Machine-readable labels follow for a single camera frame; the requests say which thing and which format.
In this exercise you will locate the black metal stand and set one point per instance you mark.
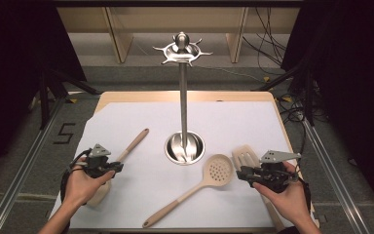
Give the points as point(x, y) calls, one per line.
point(45, 97)
point(308, 94)

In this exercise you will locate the beige perforated skimmer spoon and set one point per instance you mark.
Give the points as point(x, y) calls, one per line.
point(219, 170)

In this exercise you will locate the beige slotted spatula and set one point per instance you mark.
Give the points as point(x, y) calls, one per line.
point(245, 156)

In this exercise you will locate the yellow tape piece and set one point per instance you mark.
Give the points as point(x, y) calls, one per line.
point(287, 99)
point(266, 79)
point(73, 100)

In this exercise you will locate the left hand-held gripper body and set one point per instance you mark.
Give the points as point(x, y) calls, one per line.
point(99, 164)

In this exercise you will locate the person's right hand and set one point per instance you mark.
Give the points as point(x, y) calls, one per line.
point(290, 201)

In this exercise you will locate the wooden shelf unit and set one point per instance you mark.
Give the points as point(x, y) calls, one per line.
point(120, 35)

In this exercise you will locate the person's left hand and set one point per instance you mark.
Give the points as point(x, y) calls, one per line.
point(81, 188)

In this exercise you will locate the beige solid spoon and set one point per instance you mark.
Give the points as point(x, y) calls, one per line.
point(136, 139)

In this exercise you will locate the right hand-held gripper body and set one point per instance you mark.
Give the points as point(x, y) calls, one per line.
point(272, 175)

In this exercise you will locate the white paper sheet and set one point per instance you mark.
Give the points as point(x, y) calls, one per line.
point(149, 182)

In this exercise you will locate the steel utensil rack stand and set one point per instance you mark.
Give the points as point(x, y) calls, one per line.
point(183, 97)

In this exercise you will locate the black curtain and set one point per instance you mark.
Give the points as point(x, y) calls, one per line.
point(13, 65)
point(354, 81)

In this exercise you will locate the aluminium floor rail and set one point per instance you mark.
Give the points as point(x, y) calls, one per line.
point(334, 182)
point(22, 175)

